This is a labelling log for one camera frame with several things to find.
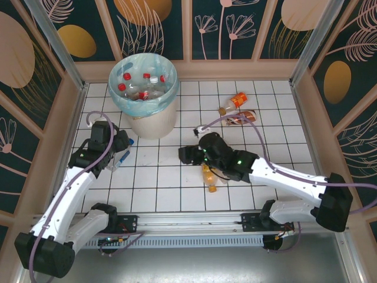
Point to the aluminium frame post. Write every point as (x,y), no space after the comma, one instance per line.
(313,41)
(56,41)

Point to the grey metal sheet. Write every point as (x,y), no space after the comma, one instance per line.
(191,265)

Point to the orange juice bottle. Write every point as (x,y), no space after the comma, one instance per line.
(209,179)

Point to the brown label drink bottle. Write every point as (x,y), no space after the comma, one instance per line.
(246,116)

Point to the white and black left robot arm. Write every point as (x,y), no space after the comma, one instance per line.
(70,194)

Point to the white round waste bin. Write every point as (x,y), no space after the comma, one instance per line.
(156,123)

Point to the clear bottle with red cap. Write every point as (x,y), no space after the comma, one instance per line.
(162,78)

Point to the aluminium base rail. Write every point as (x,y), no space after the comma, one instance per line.
(188,221)

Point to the clear bottle with blue cap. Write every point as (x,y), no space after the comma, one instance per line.
(125,156)

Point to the light blue plastic bin liner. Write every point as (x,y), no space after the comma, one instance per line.
(117,100)

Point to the clear bottle with red label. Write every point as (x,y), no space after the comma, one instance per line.
(143,95)

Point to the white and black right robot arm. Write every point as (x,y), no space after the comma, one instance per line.
(288,177)

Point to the orange label bottle brown cap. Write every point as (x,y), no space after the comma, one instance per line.
(237,100)

